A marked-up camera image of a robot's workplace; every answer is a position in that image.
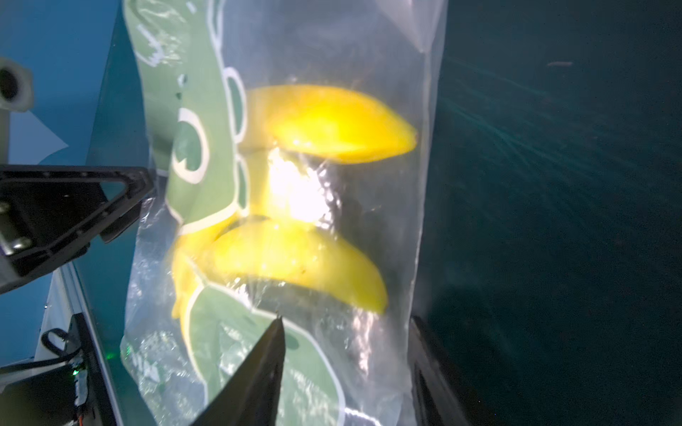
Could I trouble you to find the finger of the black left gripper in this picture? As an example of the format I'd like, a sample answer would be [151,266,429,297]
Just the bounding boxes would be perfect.
[1,165,154,293]

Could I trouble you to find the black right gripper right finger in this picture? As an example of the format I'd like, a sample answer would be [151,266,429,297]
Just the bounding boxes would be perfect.
[408,316,473,425]

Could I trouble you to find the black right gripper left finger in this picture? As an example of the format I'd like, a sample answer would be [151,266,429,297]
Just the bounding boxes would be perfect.
[194,317,286,426]

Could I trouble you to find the green printed zip-top bag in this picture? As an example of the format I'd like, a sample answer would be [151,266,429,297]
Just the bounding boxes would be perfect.
[121,1,448,425]

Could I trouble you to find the yellow banana bunch left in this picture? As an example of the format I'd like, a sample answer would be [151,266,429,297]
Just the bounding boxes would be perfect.
[169,84,417,317]

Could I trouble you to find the aluminium front rail bed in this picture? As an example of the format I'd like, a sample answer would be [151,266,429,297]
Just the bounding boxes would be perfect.
[38,263,124,425]

